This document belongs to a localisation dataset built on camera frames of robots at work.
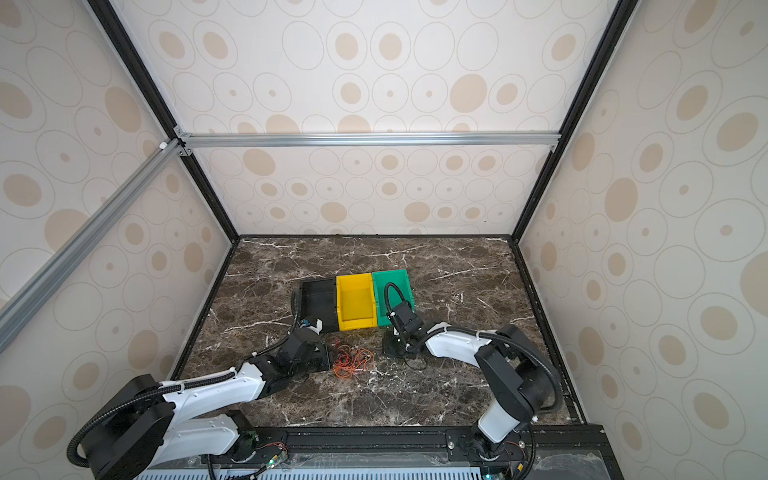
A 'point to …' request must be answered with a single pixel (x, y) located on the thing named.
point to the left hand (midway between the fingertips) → (345, 349)
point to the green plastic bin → (380, 281)
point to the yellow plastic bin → (356, 301)
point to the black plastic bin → (318, 300)
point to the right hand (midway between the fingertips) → (384, 349)
